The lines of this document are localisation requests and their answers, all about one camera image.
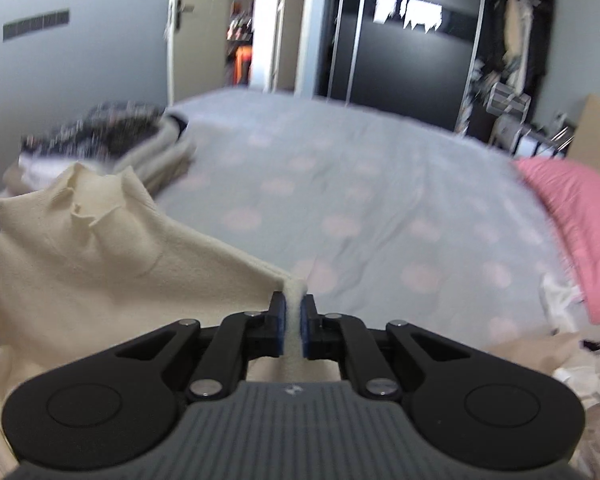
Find dark wall strip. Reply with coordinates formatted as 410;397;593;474
2;9;71;41

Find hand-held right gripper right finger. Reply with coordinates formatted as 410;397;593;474
300;294;474;402

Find cream room door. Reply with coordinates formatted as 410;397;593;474
166;0;233;107

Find beige crumpled cloth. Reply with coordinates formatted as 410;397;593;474
482;331;600;480

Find black sliding wardrobe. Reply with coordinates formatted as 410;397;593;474
316;0;488;132

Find metal door handle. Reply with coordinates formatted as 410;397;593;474
175;0;196;28

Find white crumpled cloth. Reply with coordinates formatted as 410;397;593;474
539;272;588;333

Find dark patterned folded garment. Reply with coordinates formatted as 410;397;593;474
21;102;167;166

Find hanging clothes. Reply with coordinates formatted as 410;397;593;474
495;0;538;88

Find stack of folded towels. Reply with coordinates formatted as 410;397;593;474
111;114;198;196

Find clear storage box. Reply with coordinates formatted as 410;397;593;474
486;81;530;122

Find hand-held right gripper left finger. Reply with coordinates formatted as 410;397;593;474
114;291;287;402

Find cream garment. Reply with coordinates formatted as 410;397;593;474
0;161;341;426

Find pink pillow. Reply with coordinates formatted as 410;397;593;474
514;156;600;325

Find grey dotted bed blanket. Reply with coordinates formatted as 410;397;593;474
152;87;588;356

